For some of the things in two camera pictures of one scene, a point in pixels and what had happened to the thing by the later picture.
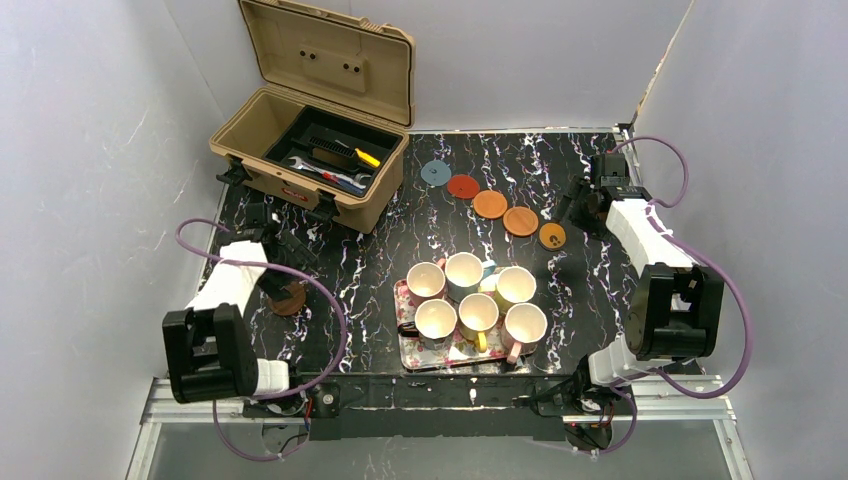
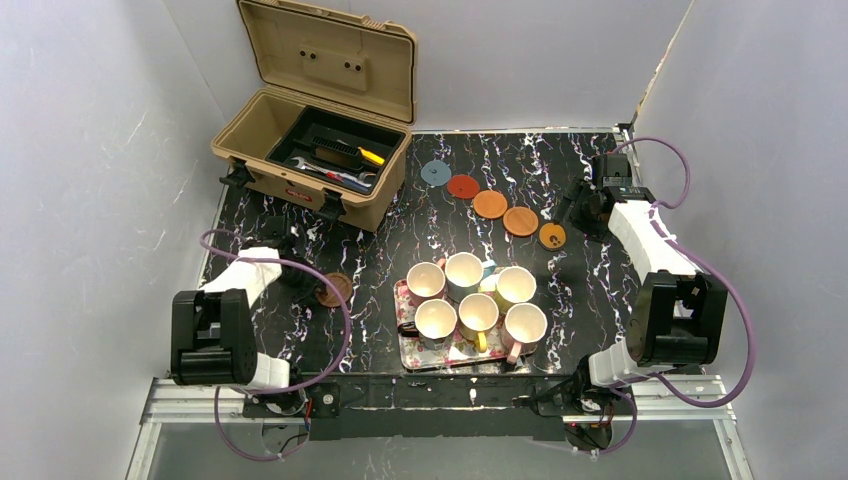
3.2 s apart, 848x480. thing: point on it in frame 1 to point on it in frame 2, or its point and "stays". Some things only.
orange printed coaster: x=552 y=236 stays
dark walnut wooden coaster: x=293 y=304 to x=342 y=285
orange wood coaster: x=490 y=204 stays
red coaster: x=463 y=186 stays
